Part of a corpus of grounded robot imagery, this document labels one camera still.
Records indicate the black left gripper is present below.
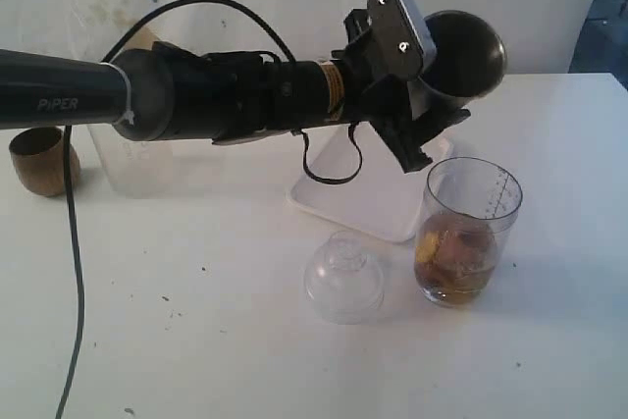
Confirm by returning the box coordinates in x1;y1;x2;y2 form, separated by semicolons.
333;0;471;174

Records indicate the stainless steel cup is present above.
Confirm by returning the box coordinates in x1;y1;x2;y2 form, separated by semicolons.
408;10;507;120

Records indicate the brown wooden cup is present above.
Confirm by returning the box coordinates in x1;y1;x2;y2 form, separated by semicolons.
9;127;65;197

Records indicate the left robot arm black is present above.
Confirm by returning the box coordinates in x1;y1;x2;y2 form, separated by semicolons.
1;0;469;173

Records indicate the clear plastic shaker cup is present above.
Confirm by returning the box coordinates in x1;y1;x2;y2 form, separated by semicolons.
413;157;523;306

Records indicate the clear dome shaker lid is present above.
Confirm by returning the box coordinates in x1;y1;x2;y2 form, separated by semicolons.
303;231;384;325

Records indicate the white rectangular tray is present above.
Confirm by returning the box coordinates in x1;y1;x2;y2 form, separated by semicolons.
287;124;453;243

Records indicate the translucent plastic container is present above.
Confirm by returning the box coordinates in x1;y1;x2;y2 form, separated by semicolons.
87;125;225;199

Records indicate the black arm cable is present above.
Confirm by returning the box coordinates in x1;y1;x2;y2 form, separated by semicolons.
53;0;364;419

